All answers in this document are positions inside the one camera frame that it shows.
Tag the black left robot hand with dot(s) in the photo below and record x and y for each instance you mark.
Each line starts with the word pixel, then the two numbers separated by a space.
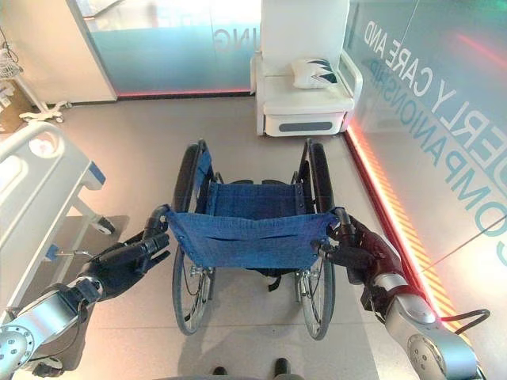
pixel 119 269

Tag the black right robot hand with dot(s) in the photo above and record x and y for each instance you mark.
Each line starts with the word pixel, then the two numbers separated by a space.
pixel 362 253

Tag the blue fabric wheelchair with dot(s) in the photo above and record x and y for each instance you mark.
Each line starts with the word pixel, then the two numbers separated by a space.
pixel 253 229

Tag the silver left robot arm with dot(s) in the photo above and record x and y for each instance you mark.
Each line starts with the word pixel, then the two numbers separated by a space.
pixel 43 320

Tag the white hospital bed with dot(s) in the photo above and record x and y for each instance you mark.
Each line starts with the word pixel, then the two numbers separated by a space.
pixel 37 190

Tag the dark right robot foot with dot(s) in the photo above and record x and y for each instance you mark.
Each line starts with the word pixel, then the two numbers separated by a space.
pixel 281 368

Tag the dark robot foot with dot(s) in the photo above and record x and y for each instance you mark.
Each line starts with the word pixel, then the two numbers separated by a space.
pixel 281 368
pixel 219 372

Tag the dark left robot foot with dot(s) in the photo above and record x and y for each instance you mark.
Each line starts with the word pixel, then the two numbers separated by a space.
pixel 219 372

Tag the white rolling stand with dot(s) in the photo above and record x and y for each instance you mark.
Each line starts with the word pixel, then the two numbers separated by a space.
pixel 43 107

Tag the white armchair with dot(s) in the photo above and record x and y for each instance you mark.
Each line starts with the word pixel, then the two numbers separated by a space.
pixel 305 79

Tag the white patterned pillow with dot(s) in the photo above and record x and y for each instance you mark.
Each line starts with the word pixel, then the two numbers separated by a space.
pixel 314 72

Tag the cardboard box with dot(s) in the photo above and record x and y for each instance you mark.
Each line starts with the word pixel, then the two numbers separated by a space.
pixel 10 105

